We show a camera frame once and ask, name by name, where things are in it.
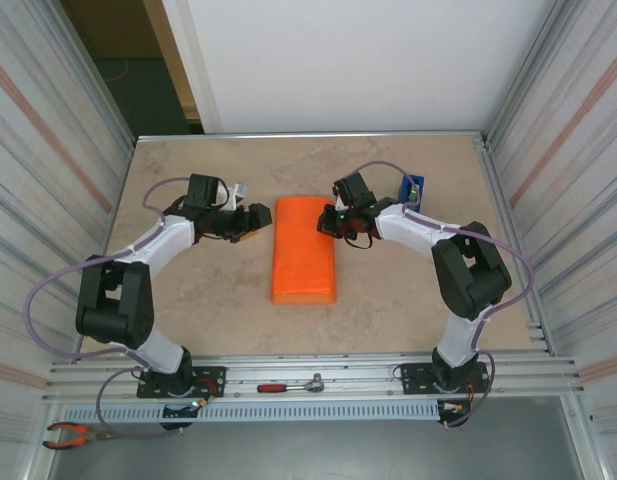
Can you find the green clear tape roll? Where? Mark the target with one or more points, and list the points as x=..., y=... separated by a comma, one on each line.
x=413, y=195

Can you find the orange wrapping paper sheet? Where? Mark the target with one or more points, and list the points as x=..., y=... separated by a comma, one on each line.
x=303, y=250

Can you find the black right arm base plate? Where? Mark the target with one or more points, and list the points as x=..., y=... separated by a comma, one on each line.
x=418, y=375

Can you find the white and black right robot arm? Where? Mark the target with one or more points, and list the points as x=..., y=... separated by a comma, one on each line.
x=468, y=280

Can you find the tan wooden door jamb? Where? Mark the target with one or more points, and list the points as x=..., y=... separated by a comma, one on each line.
x=169, y=50

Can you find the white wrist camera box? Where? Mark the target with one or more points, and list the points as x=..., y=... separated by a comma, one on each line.
x=341, y=202
x=233, y=196

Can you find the black electronics module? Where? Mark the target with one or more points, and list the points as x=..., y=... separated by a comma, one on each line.
x=175, y=412
x=450, y=410

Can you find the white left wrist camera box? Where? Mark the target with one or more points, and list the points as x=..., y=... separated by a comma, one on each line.
x=233, y=196

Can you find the wide aluminium extrusion rail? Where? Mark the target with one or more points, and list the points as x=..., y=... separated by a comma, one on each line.
x=363, y=387

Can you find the blue tape dispenser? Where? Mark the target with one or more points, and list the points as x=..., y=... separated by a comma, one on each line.
x=417, y=182

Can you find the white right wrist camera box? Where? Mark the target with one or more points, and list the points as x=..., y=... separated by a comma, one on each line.
x=341, y=202

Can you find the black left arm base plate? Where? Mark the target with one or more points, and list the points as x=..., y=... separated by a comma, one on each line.
x=213, y=375

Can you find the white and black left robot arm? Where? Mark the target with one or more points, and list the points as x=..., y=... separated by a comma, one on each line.
x=113, y=310

